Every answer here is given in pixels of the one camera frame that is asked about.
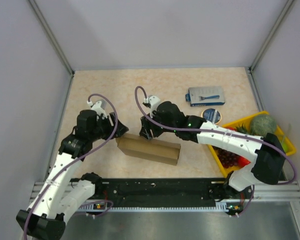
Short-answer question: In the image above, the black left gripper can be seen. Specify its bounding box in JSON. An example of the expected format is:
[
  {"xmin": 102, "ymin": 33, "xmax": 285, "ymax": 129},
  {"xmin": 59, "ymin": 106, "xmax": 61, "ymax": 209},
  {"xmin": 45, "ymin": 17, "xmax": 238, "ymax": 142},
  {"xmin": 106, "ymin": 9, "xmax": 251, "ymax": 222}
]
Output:
[{"xmin": 89, "ymin": 111, "xmax": 128, "ymax": 142}]

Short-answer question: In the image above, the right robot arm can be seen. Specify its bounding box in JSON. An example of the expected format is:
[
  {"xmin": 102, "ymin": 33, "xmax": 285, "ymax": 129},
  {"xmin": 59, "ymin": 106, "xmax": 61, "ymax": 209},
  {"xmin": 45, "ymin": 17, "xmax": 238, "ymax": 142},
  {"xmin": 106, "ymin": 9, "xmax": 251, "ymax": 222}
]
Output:
[{"xmin": 139, "ymin": 95, "xmax": 285, "ymax": 198}]

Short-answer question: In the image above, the small pineapple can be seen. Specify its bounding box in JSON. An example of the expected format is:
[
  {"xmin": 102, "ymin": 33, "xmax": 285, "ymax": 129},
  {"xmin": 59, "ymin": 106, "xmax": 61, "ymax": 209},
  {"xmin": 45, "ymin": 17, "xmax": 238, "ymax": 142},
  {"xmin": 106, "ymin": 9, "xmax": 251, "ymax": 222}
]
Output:
[{"xmin": 235, "ymin": 124, "xmax": 251, "ymax": 135}]

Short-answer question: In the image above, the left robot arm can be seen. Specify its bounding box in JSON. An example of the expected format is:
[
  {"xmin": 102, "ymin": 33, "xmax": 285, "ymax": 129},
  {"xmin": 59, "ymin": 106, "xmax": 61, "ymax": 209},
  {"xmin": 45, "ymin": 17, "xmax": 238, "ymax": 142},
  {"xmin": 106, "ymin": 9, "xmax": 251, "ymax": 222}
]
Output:
[{"xmin": 16, "ymin": 108, "xmax": 129, "ymax": 240}]

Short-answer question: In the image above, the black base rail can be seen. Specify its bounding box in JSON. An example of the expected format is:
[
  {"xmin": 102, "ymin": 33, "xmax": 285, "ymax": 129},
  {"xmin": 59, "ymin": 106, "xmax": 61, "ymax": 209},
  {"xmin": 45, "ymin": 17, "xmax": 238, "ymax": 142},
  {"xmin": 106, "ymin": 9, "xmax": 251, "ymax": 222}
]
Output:
[{"xmin": 89, "ymin": 178, "xmax": 252, "ymax": 208}]

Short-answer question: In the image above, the aluminium frame post right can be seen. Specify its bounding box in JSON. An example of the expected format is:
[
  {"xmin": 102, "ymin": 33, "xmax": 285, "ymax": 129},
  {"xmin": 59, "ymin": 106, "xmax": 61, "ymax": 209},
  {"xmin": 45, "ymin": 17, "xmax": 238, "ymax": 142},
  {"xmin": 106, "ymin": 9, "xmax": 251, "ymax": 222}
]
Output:
[{"xmin": 248, "ymin": 0, "xmax": 297, "ymax": 75}]

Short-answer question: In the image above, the dark red grape bunch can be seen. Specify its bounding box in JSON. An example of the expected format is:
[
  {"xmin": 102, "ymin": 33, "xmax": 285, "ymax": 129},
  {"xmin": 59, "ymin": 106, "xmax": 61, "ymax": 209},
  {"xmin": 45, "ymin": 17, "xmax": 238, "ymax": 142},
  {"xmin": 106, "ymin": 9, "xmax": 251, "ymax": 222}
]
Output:
[{"xmin": 213, "ymin": 147, "xmax": 239, "ymax": 169}]

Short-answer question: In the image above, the red apple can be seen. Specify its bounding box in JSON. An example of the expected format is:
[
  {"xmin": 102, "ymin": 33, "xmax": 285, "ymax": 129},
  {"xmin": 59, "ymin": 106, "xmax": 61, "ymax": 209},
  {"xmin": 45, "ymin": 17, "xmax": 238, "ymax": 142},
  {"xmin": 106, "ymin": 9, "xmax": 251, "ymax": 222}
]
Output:
[{"xmin": 237, "ymin": 156, "xmax": 251, "ymax": 168}]

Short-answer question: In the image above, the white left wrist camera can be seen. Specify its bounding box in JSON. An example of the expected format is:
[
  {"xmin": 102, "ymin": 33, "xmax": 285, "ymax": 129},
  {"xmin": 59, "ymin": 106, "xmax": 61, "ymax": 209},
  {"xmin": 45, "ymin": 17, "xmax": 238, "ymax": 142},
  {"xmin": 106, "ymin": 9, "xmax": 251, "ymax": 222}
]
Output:
[{"xmin": 87, "ymin": 99, "xmax": 108, "ymax": 120}]

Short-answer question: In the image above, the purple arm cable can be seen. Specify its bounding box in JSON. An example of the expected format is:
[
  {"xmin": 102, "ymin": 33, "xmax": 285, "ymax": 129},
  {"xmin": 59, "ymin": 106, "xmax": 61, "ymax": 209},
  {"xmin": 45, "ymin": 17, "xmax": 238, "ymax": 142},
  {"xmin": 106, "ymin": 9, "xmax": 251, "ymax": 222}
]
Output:
[
  {"xmin": 22, "ymin": 93, "xmax": 120, "ymax": 240},
  {"xmin": 134, "ymin": 86, "xmax": 297, "ymax": 218}
]

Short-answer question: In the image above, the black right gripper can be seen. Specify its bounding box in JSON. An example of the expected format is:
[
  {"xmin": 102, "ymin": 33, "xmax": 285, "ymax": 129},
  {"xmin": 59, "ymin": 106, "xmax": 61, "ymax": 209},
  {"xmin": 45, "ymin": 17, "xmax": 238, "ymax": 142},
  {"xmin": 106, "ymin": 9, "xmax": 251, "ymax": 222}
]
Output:
[{"xmin": 139, "ymin": 108, "xmax": 177, "ymax": 141}]

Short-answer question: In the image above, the aluminium frame post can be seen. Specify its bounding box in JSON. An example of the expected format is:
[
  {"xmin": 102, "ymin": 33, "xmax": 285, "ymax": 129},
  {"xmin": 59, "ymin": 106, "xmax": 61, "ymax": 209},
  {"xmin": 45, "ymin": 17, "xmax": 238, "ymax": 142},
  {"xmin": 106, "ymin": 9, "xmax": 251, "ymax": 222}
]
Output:
[
  {"xmin": 248, "ymin": 0, "xmax": 297, "ymax": 75},
  {"xmin": 26, "ymin": 0, "xmax": 75, "ymax": 77}
]

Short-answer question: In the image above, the brown cardboard box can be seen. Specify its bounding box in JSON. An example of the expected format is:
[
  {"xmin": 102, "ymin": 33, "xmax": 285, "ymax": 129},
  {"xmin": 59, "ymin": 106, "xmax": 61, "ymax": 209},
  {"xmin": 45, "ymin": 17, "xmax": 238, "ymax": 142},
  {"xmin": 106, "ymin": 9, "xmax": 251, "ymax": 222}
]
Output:
[{"xmin": 115, "ymin": 133, "xmax": 181, "ymax": 166}]

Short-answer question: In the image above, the razor blister pack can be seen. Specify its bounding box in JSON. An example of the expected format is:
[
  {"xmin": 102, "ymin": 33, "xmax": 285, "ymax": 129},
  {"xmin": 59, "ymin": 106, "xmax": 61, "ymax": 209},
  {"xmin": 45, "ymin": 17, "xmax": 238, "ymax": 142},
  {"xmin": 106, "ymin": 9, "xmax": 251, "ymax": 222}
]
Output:
[{"xmin": 185, "ymin": 86, "xmax": 226, "ymax": 107}]

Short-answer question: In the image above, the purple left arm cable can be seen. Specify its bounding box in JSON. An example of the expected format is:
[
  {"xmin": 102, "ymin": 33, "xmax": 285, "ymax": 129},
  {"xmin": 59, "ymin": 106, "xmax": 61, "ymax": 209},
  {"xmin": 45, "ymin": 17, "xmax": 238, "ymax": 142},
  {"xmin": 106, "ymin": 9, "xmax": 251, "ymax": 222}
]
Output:
[{"xmin": 22, "ymin": 93, "xmax": 120, "ymax": 240}]

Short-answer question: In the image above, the yellow plastic tray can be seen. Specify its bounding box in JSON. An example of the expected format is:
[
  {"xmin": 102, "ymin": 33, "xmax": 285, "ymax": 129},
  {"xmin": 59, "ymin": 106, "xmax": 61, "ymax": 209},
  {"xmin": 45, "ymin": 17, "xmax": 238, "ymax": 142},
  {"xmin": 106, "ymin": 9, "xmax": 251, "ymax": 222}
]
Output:
[{"xmin": 208, "ymin": 111, "xmax": 297, "ymax": 177}]

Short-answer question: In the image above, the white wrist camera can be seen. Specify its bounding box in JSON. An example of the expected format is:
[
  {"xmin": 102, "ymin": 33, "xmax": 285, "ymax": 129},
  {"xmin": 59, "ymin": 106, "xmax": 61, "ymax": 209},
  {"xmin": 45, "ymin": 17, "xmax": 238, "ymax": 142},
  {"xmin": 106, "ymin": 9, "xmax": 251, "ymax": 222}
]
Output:
[
  {"xmin": 87, "ymin": 99, "xmax": 108, "ymax": 120},
  {"xmin": 142, "ymin": 95, "xmax": 161, "ymax": 118}
]

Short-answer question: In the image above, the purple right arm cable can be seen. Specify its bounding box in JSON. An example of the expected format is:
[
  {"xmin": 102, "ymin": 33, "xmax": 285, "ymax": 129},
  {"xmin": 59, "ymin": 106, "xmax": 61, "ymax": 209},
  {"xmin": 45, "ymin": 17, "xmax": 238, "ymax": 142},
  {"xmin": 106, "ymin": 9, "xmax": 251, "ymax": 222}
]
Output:
[{"xmin": 134, "ymin": 86, "xmax": 297, "ymax": 218}]

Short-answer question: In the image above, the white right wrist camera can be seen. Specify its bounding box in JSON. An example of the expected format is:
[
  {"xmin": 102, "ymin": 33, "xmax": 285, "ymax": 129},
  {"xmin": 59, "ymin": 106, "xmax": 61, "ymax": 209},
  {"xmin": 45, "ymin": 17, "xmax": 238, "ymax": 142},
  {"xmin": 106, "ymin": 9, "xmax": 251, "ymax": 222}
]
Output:
[{"xmin": 142, "ymin": 95, "xmax": 161, "ymax": 118}]

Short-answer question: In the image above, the green melon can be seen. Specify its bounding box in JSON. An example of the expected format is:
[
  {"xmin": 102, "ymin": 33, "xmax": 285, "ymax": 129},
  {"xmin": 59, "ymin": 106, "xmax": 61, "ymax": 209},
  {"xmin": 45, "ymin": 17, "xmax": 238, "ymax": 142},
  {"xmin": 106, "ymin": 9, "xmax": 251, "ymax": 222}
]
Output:
[{"xmin": 250, "ymin": 114, "xmax": 277, "ymax": 137}]

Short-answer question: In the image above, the light green fruit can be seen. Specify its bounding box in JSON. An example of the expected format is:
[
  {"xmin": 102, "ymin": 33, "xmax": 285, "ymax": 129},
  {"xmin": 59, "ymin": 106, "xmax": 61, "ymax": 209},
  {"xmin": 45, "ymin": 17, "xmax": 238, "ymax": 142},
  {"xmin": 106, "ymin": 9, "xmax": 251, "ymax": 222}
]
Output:
[{"xmin": 281, "ymin": 142, "xmax": 289, "ymax": 153}]

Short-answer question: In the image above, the aluminium frame post left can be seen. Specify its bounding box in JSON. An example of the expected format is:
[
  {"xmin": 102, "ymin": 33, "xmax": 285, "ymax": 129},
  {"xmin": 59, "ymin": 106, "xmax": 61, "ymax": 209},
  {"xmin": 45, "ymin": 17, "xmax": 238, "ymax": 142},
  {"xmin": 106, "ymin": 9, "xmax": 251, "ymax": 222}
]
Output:
[{"xmin": 26, "ymin": 0, "xmax": 75, "ymax": 77}]

